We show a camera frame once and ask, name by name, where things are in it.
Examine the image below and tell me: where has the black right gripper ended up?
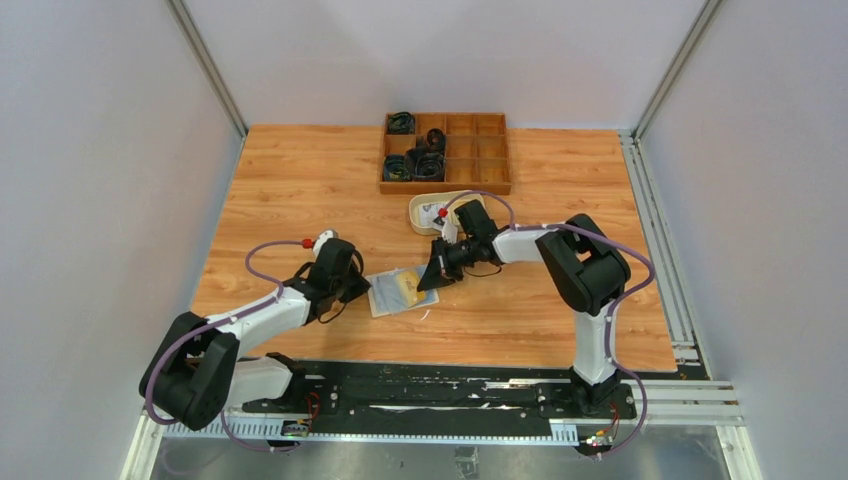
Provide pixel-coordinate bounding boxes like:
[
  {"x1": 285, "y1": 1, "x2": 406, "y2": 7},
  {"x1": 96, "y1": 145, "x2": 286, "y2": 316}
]
[{"x1": 419, "y1": 236, "x2": 481, "y2": 293}]

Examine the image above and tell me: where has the yellow credit card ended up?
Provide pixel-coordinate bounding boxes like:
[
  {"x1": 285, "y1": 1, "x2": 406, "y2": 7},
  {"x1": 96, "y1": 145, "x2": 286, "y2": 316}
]
[{"x1": 394, "y1": 269, "x2": 427, "y2": 309}]

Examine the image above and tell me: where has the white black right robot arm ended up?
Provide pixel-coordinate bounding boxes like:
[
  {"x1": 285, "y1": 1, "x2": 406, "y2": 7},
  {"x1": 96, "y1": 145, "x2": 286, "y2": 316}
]
[{"x1": 417, "y1": 200, "x2": 631, "y2": 418}]

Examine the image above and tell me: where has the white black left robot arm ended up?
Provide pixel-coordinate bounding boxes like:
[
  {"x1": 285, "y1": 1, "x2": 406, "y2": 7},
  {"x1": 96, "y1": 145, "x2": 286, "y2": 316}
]
[{"x1": 139, "y1": 230, "x2": 370, "y2": 431}]

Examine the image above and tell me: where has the white card in tray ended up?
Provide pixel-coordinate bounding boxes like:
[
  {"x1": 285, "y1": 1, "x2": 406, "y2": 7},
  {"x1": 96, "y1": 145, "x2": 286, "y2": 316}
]
[{"x1": 418, "y1": 203, "x2": 443, "y2": 230}]

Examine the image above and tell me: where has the beige oval tray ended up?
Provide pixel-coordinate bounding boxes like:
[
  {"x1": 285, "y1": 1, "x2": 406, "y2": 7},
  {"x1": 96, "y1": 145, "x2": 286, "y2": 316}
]
[{"x1": 408, "y1": 191, "x2": 485, "y2": 236}]

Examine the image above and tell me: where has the wooden compartment box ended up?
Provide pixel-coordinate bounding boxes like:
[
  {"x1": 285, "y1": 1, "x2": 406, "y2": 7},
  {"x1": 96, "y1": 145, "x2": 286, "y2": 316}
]
[{"x1": 377, "y1": 111, "x2": 513, "y2": 195}]

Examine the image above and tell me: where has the rolled black belt middle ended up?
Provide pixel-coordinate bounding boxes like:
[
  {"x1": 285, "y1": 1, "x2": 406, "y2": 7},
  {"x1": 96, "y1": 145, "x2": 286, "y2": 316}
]
[{"x1": 424, "y1": 128, "x2": 447, "y2": 154}]

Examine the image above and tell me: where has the rolled black belt top left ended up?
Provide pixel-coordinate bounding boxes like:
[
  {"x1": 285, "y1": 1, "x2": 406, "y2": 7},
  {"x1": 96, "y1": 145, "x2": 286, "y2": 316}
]
[{"x1": 386, "y1": 111, "x2": 416, "y2": 135}]

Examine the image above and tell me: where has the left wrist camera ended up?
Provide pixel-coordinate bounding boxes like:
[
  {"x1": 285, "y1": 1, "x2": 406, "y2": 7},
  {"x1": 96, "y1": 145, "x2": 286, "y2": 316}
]
[{"x1": 312, "y1": 229, "x2": 339, "y2": 257}]

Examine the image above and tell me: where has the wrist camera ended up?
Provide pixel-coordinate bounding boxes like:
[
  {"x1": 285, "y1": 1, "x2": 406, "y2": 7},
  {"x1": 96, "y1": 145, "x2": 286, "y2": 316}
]
[
  {"x1": 439, "y1": 212, "x2": 459, "y2": 244},
  {"x1": 312, "y1": 229, "x2": 339, "y2": 257}
]

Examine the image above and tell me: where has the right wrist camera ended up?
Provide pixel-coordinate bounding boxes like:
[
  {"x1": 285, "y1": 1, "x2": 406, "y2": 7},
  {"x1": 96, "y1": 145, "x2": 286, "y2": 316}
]
[{"x1": 439, "y1": 212, "x2": 459, "y2": 244}]

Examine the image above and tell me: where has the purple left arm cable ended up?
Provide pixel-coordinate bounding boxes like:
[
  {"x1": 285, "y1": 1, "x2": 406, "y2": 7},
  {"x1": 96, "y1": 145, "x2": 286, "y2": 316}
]
[{"x1": 144, "y1": 238, "x2": 317, "y2": 454}]

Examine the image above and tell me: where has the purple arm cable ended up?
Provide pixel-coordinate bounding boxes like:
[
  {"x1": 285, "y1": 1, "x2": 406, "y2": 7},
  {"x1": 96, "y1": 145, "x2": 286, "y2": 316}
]
[
  {"x1": 144, "y1": 238, "x2": 317, "y2": 454},
  {"x1": 438, "y1": 189, "x2": 657, "y2": 458}
]

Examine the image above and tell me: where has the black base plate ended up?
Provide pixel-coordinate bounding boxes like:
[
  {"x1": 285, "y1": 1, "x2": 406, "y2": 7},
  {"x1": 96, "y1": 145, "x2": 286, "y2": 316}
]
[{"x1": 225, "y1": 361, "x2": 672, "y2": 438}]

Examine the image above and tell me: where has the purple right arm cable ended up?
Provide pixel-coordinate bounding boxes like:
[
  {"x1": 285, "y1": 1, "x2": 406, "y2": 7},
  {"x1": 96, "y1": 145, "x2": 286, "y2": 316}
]
[{"x1": 438, "y1": 189, "x2": 657, "y2": 458}]

